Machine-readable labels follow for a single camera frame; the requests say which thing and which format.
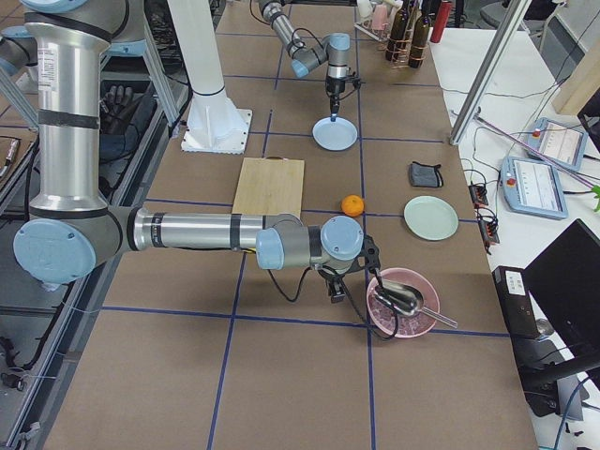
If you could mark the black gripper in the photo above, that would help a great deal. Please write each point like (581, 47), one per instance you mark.
(370, 257)
(333, 87)

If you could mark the light blue plate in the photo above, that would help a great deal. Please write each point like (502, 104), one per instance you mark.
(338, 135)

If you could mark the orange mandarin fruit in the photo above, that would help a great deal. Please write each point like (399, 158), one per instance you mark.
(352, 206)

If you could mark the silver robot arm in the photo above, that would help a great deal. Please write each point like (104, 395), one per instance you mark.
(333, 50)
(73, 230)

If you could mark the mint green plate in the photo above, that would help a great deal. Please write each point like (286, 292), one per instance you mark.
(431, 218)

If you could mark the clear ice cubes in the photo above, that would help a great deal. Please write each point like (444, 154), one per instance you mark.
(387, 320)

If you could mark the metal ice scoop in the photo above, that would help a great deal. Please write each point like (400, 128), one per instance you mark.
(407, 301)

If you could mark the dark wine bottle left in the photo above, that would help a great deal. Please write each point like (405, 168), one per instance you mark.
(400, 24)

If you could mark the dark wine bottle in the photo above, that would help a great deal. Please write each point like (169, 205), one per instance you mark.
(420, 36)
(400, 24)

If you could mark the pink bowl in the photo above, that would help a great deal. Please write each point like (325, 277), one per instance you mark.
(412, 278)

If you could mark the pink cup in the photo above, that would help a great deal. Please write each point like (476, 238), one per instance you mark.
(379, 19)

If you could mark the dark wine bottle right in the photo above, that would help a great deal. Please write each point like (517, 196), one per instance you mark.
(420, 36)

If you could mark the wooden cutting board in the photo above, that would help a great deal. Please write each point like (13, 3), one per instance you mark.
(269, 187)

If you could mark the dark grey folded cloth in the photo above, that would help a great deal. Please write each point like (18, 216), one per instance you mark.
(425, 176)

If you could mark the red bottle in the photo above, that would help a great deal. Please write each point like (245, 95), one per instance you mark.
(441, 20)

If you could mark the black orange connector block lower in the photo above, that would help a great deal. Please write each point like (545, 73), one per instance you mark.
(488, 226)

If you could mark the black orange connector block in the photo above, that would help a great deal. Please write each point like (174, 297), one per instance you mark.
(488, 226)
(479, 195)

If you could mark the black orange connector block upper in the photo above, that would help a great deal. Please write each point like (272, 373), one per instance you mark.
(479, 195)

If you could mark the black computer box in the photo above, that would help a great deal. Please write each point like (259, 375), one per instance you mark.
(516, 303)

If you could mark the near teach pendant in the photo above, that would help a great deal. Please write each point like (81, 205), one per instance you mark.
(532, 187)

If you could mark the teach pendant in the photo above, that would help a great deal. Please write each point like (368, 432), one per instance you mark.
(532, 187)
(560, 142)

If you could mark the black robotic hand model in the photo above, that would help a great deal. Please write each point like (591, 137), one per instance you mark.
(117, 108)

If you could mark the black monitor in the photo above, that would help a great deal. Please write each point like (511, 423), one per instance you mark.
(564, 281)

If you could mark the far teach pendant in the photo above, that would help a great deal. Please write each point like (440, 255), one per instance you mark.
(560, 142)

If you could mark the wooden board leaning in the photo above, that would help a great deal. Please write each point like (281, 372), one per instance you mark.
(581, 86)

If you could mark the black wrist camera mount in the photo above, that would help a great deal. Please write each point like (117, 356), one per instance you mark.
(369, 257)

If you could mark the copper wire bottle rack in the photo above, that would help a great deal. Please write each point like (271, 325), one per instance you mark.
(401, 52)

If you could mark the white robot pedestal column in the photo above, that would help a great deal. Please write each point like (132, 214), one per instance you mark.
(214, 124)

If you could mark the aluminium frame post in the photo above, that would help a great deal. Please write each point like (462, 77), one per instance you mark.
(497, 48)

